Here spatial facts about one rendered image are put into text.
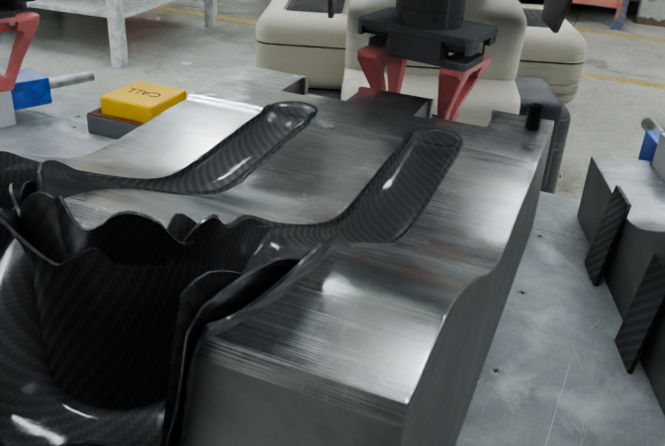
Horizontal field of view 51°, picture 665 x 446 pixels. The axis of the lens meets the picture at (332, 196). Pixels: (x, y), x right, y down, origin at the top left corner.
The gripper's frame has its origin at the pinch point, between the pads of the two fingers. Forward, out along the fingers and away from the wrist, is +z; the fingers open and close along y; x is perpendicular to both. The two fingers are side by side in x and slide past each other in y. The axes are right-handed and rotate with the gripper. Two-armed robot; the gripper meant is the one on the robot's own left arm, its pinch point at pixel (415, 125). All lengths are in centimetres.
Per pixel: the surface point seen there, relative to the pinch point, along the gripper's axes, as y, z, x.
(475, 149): 9.6, -4.4, -12.9
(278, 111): -5.1, -3.9, -14.2
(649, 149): 18.9, -1.7, 3.1
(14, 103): -36.5, 2.9, -13.6
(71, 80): -36.2, 2.2, -6.7
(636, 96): -10, 79, 314
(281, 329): 12.7, -8.2, -40.2
